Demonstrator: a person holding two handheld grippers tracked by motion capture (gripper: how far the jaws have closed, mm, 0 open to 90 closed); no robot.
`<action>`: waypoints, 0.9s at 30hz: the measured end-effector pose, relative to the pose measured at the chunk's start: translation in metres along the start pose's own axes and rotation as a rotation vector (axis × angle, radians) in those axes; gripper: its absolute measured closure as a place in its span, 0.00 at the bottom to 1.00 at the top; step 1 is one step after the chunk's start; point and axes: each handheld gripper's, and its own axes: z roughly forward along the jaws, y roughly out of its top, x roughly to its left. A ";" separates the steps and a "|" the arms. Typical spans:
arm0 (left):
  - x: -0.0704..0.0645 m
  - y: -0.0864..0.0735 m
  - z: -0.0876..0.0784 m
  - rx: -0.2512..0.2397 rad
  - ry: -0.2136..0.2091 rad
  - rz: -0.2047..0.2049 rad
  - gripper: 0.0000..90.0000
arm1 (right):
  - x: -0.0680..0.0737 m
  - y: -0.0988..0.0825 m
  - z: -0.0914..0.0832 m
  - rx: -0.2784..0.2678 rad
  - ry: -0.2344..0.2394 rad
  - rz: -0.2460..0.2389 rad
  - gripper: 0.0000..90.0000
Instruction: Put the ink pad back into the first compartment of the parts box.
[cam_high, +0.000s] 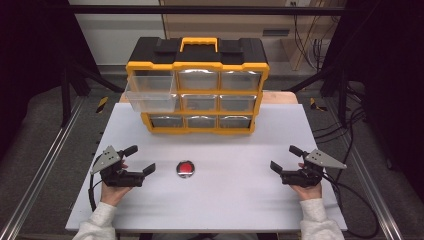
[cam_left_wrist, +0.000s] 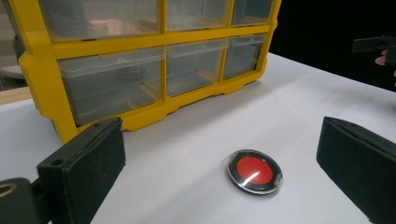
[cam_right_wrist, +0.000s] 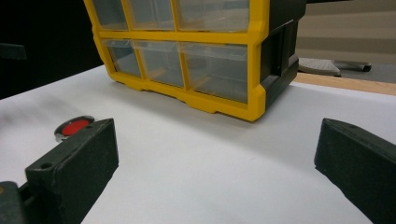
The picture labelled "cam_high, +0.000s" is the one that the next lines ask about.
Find black horizontal bar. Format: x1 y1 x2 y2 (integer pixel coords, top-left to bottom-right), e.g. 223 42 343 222
68 4 348 16

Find light wooden cabinet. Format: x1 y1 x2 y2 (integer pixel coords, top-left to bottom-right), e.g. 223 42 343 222
161 0 345 72

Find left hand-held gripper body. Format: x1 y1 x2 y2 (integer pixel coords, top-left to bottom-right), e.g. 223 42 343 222
90 145 146 188

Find clear plastic drawer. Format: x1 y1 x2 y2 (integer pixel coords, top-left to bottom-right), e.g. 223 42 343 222
124 73 180 114

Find yellow black organizer cabinet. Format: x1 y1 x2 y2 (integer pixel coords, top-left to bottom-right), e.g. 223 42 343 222
125 36 270 136

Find hand-held gripper cable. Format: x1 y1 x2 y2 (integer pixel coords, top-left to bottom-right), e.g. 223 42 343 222
319 171 381 240
87 162 105 213

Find yellow black striped tape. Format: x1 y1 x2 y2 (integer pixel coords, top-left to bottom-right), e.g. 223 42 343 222
96 96 110 115
309 97 328 113

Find grid of clear drawers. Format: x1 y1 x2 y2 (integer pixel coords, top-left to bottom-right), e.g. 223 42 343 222
145 69 263 130

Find red round cap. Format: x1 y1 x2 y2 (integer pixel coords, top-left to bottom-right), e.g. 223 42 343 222
175 160 196 179

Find person's left hand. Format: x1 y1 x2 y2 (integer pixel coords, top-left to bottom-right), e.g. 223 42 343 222
100 184 133 207

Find left hand-held gripper cable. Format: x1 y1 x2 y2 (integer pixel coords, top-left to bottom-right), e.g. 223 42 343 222
87 162 105 213

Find bundle of hanging cables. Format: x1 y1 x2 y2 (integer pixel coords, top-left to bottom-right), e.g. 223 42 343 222
292 12 332 72

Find black curtain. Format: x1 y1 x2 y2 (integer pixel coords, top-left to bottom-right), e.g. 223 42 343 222
324 0 424 193
0 0 101 159

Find aluminium floor rail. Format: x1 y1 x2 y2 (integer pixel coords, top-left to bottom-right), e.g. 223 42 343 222
0 96 86 240
344 144 405 240

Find black floor cables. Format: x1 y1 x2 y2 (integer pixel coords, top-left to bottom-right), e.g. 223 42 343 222
312 83 368 176

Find right hand-held gripper cable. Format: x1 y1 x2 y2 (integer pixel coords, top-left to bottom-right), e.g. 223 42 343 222
319 171 381 240

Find white cabinet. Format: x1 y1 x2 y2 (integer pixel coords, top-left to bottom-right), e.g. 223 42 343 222
74 13 167 66

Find black metal stand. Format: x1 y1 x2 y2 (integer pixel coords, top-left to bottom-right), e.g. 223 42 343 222
285 61 352 128
59 61 125 128

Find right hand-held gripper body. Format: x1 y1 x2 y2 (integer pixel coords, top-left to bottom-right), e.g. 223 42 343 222
281 148 348 188

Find person's right hand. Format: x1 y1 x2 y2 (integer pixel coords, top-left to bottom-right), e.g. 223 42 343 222
290 181 323 202

